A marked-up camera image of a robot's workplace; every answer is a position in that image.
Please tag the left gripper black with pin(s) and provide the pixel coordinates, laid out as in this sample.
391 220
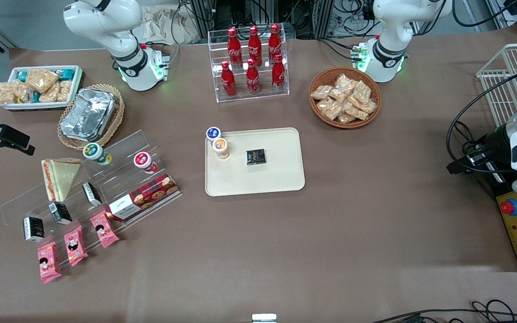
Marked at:
494 143

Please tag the clear bag puffed rice snack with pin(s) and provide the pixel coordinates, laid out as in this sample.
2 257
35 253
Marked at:
50 95
41 78
23 92
5 93
64 89

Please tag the blue lid cup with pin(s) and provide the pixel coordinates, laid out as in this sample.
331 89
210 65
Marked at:
213 133

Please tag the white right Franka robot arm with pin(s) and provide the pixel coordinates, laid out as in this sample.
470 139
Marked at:
106 27

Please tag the orange lid cup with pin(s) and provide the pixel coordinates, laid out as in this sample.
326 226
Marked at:
220 148

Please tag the red Coca-Cola bottle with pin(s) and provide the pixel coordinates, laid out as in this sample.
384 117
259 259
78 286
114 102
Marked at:
234 47
228 80
274 42
278 74
252 78
254 45

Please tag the white rectangular snack tray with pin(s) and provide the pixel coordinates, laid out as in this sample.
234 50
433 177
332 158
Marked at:
76 87

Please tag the stacked aluminium foil containers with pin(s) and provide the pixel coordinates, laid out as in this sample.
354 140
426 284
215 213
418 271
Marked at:
88 114

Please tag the teal snack packet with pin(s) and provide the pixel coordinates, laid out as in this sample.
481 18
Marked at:
21 75
66 73
36 97

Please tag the pink snack packet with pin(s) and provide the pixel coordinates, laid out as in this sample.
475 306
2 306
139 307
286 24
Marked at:
48 261
75 245
104 229

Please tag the clear acrylic bottle rack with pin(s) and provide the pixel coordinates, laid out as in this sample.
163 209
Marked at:
265 92

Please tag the red lid cup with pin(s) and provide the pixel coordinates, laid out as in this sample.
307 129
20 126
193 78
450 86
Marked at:
145 162

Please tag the beige plastic serving tray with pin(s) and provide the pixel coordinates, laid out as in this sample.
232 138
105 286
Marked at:
276 175

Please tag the oval light wicker basket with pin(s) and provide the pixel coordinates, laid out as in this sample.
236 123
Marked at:
117 112

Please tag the aluminium frame rack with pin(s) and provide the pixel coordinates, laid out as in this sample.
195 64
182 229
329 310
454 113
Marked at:
263 11

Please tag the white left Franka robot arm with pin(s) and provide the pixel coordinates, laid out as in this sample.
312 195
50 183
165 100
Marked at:
393 40

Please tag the clear bag of crackers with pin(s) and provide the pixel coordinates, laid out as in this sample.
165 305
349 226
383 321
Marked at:
338 95
346 83
356 111
361 91
368 106
346 118
320 92
330 108

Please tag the triangular sandwich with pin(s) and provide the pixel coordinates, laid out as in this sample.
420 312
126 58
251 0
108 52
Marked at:
60 178

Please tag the crumpled beige packing paper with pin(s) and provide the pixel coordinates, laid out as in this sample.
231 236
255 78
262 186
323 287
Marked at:
164 24

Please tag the round brown wicker basket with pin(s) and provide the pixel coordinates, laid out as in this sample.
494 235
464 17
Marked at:
321 76

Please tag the red plaid cookie box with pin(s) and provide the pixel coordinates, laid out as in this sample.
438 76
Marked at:
144 197

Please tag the red emergency stop button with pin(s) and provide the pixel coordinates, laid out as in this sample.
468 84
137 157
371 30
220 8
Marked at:
509 207

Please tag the small silver white device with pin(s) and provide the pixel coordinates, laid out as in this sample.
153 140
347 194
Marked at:
264 318

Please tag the green lid cup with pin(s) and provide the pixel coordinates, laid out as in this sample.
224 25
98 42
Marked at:
96 153

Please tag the brown table cover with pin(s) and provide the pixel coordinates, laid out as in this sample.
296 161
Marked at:
285 246

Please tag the clear acrylic stepped display stand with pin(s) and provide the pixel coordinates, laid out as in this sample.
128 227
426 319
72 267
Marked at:
119 179

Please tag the small black box white side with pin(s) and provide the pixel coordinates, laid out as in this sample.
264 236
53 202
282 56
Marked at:
59 212
91 194
33 229

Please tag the small black box gold print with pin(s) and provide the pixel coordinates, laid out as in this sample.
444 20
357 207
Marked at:
256 157

